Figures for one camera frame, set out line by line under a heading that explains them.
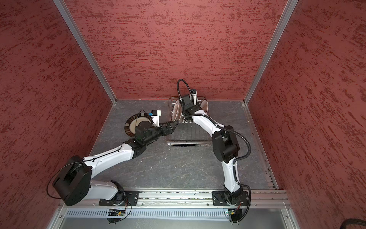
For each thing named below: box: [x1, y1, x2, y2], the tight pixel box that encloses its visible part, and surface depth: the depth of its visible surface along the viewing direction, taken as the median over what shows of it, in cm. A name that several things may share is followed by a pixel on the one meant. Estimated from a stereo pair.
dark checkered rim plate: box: [124, 112, 154, 137], surface depth 107 cm
